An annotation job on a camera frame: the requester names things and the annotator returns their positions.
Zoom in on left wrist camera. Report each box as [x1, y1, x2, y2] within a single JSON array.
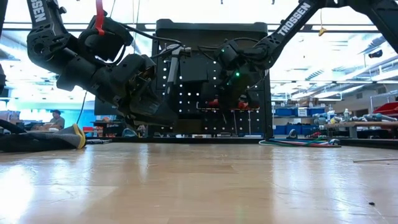
[[119, 54, 158, 82]]

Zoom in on red storage bin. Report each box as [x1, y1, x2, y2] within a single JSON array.
[[373, 101, 398, 115]]

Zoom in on black pegboard box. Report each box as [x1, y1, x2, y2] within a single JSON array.
[[180, 57, 208, 82]]

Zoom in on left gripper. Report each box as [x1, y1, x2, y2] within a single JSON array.
[[91, 55, 180, 128]]

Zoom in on black pegboard cart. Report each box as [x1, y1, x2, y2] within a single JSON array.
[[148, 18, 274, 141]]

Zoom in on person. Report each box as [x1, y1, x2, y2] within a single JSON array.
[[49, 109, 65, 130]]

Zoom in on red strap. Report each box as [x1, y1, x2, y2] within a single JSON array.
[[95, 0, 106, 36]]

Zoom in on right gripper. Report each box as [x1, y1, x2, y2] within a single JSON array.
[[200, 61, 264, 110]]

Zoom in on black computer monitor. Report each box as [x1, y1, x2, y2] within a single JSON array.
[[94, 98, 124, 116]]

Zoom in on blue storage bins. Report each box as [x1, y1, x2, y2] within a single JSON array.
[[275, 107, 326, 136]]

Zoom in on yellow cord with plug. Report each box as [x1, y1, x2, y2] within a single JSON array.
[[318, 0, 328, 37]]

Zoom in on wooden workbench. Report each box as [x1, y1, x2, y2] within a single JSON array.
[[325, 121, 398, 139]]

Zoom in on black storage bin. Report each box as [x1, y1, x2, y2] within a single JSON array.
[[172, 119, 205, 137]]

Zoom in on coloured wire bundle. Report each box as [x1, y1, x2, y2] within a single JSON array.
[[258, 138, 342, 148]]

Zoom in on grey glove yellow cuff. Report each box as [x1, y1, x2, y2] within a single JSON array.
[[26, 123, 87, 150]]

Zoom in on black work glove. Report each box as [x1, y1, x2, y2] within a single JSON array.
[[0, 119, 78, 153]]

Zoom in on grey black claw hammer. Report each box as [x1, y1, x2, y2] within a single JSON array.
[[161, 43, 193, 110]]

